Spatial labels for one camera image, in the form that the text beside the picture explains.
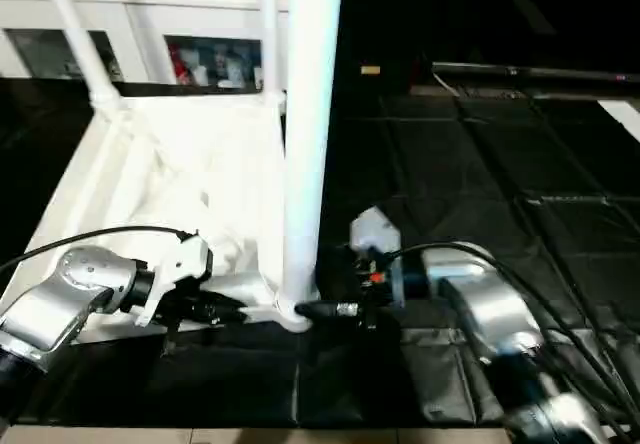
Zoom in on white plastic table top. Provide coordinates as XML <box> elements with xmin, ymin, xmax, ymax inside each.
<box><xmin>22</xmin><ymin>88</ymin><xmax>324</xmax><ymax>349</ymax></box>

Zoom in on white plastic table leg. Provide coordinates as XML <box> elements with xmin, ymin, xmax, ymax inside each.
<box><xmin>278</xmin><ymin>0</ymin><xmax>347</xmax><ymax>319</ymax></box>
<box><xmin>257</xmin><ymin>0</ymin><xmax>288</xmax><ymax>104</ymax></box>
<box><xmin>44</xmin><ymin>0</ymin><xmax>125</xmax><ymax>114</ymax></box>

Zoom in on black mat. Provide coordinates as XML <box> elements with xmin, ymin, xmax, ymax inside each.
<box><xmin>0</xmin><ymin>76</ymin><xmax>640</xmax><ymax>429</ymax></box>

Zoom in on red and white bottle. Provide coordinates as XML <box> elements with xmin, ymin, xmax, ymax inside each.
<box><xmin>172</xmin><ymin>46</ymin><xmax>195</xmax><ymax>85</ymax></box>

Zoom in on long black bar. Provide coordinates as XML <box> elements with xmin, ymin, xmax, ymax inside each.
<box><xmin>432</xmin><ymin>62</ymin><xmax>640</xmax><ymax>85</ymax></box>

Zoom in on white cabinet with glass doors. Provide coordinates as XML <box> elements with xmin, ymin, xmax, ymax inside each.
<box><xmin>0</xmin><ymin>0</ymin><xmax>291</xmax><ymax>86</ymax></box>

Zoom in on white flat board strip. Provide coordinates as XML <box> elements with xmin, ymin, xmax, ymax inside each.
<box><xmin>597</xmin><ymin>99</ymin><xmax>640</xmax><ymax>144</ymax></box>

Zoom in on black hanging strap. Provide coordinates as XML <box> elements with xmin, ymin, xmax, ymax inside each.
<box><xmin>161</xmin><ymin>326</ymin><xmax>180</xmax><ymax>359</ymax></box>

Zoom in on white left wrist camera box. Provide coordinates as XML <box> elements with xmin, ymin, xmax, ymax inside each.
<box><xmin>133</xmin><ymin>233</ymin><xmax>216</xmax><ymax>329</ymax></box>

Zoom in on black left wrist camera cable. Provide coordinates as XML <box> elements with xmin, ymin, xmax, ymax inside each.
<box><xmin>0</xmin><ymin>225</ymin><xmax>202</xmax><ymax>276</ymax></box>

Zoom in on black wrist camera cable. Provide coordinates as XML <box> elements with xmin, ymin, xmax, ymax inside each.
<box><xmin>0</xmin><ymin>225</ymin><xmax>202</xmax><ymax>276</ymax></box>
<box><xmin>384</xmin><ymin>240</ymin><xmax>640</xmax><ymax>444</ymax></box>

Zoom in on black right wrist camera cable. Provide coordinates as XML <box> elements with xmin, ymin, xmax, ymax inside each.
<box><xmin>384</xmin><ymin>240</ymin><xmax>640</xmax><ymax>444</ymax></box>

